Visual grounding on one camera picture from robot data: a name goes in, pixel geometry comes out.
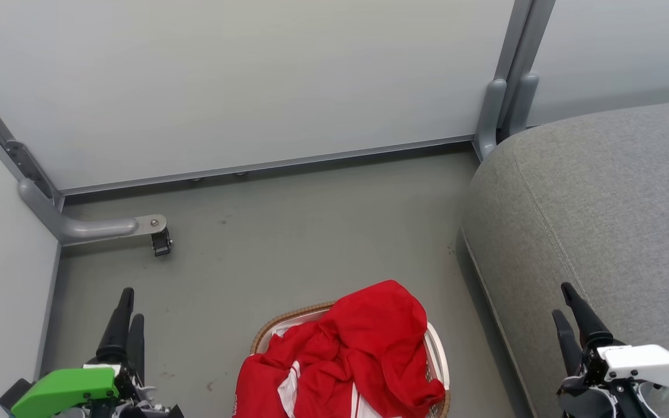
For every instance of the grey partition double post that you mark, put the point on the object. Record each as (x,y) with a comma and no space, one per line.
(509,87)

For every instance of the red shirt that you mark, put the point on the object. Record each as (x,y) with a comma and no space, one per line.
(369,342)

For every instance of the white laundry basket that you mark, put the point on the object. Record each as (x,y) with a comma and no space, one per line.
(438,360)

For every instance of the black caster wheel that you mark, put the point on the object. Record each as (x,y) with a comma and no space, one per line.
(161,244)

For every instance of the grey partition foot bracket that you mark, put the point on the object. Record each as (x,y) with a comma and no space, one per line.
(90,227)

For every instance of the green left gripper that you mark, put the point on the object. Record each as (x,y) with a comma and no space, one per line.
(61,390)

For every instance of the grey fabric sofa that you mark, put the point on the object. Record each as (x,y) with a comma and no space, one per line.
(601,220)

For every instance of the grey partition bottom rail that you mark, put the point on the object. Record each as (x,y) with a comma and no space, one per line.
(265,164)
(49,307)

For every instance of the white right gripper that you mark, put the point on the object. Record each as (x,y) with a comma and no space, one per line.
(642,363)

